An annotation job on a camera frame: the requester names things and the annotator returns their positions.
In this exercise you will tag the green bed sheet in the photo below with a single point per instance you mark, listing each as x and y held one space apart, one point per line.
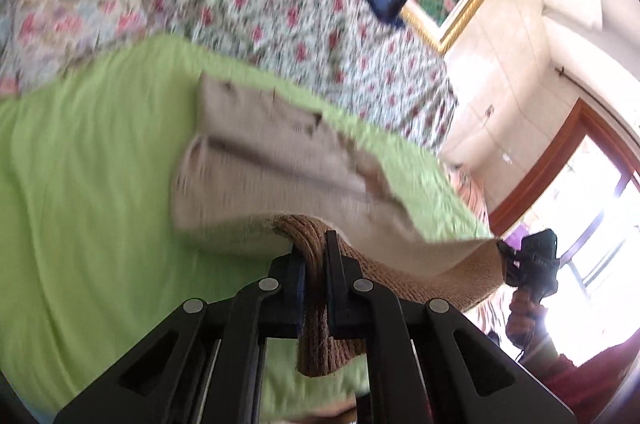
89 260

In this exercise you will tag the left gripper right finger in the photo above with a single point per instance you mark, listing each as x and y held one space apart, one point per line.
426 362

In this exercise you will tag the right hand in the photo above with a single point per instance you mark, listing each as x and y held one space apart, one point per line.
525 325

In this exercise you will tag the wooden window frame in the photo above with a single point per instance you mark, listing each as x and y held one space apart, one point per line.
578 187

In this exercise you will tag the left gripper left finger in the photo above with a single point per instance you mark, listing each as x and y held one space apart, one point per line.
203 363

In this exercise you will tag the red floral white quilt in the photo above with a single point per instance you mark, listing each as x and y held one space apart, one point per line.
337 49

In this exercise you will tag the red sleeve forearm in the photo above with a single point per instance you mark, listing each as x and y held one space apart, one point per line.
585 389

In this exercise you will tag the beige knit sweater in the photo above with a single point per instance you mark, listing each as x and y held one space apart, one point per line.
261 174

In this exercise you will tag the pastel floral pillow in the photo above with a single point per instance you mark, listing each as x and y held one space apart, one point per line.
39 38

